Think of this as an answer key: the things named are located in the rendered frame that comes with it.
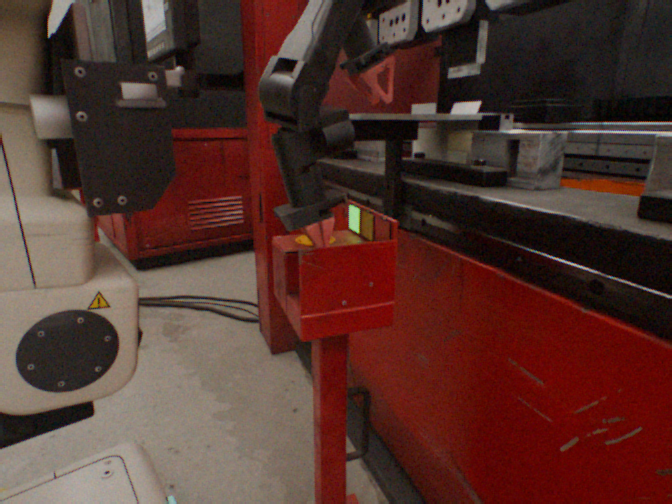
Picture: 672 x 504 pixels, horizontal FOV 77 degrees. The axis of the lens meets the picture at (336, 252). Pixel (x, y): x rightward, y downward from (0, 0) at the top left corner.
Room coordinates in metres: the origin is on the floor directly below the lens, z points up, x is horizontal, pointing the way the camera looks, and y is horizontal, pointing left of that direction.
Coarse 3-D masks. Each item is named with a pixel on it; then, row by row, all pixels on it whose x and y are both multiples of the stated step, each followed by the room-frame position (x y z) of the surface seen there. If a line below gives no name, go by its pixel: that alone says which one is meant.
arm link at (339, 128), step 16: (304, 96) 0.57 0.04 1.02; (304, 112) 0.57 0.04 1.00; (320, 112) 0.63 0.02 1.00; (336, 112) 0.64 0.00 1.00; (288, 128) 0.59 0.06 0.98; (304, 128) 0.58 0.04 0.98; (320, 128) 0.63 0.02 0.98; (336, 128) 0.64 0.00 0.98; (352, 128) 0.66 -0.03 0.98; (336, 144) 0.64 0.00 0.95; (352, 144) 0.67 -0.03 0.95
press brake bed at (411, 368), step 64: (448, 256) 0.72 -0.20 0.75; (512, 256) 0.59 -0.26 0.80; (576, 256) 0.50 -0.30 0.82; (448, 320) 0.71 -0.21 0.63; (512, 320) 0.57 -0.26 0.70; (576, 320) 0.48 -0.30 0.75; (640, 320) 0.42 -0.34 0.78; (384, 384) 0.91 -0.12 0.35; (448, 384) 0.69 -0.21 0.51; (512, 384) 0.55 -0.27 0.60; (576, 384) 0.46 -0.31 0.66; (640, 384) 0.40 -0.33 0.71; (384, 448) 1.03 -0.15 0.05; (448, 448) 0.68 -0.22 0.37; (512, 448) 0.54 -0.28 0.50; (576, 448) 0.45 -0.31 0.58; (640, 448) 0.38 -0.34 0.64
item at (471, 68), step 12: (468, 24) 0.93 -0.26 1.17; (480, 24) 0.90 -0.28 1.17; (456, 36) 0.97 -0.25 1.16; (468, 36) 0.93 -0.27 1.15; (480, 36) 0.90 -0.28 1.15; (456, 48) 0.96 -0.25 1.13; (468, 48) 0.93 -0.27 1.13; (480, 48) 0.91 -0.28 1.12; (456, 60) 0.96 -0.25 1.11; (468, 60) 0.93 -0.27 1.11; (480, 60) 0.91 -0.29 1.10; (456, 72) 0.97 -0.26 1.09; (468, 72) 0.94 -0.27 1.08
